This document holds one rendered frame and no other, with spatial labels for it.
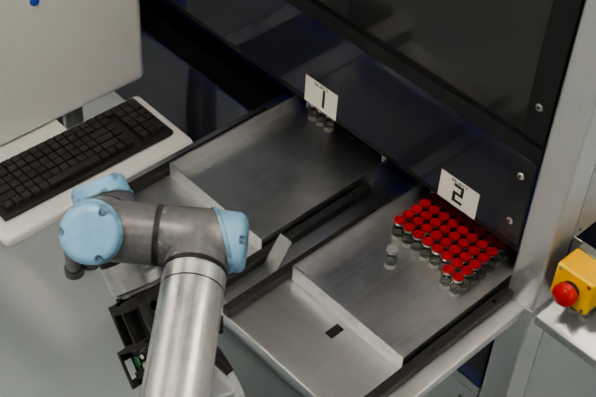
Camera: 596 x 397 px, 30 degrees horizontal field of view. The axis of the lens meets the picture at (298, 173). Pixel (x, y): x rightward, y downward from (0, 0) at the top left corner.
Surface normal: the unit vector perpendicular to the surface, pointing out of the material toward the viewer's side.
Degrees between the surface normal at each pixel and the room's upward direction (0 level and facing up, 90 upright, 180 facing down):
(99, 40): 90
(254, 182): 0
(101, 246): 51
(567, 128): 90
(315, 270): 0
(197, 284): 17
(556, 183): 90
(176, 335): 9
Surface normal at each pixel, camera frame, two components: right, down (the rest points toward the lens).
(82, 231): -0.03, 0.07
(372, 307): 0.05, -0.73
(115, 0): 0.68, 0.53
